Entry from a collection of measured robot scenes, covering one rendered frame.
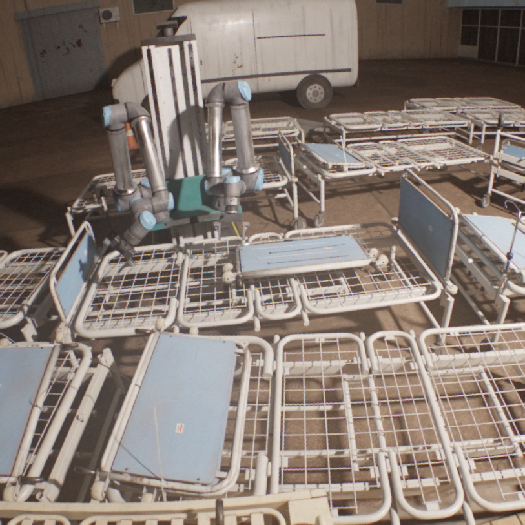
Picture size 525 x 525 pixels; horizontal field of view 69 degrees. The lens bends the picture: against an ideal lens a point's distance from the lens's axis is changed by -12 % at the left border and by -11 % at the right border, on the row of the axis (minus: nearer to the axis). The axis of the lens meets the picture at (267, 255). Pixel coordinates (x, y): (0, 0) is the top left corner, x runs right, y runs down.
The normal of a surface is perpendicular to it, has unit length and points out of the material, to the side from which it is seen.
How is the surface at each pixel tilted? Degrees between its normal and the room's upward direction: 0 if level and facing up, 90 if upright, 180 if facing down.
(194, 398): 7
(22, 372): 5
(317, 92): 90
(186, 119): 90
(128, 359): 0
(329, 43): 88
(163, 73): 90
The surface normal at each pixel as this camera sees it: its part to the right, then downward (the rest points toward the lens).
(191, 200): 0.26, 0.47
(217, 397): 0.07, -0.86
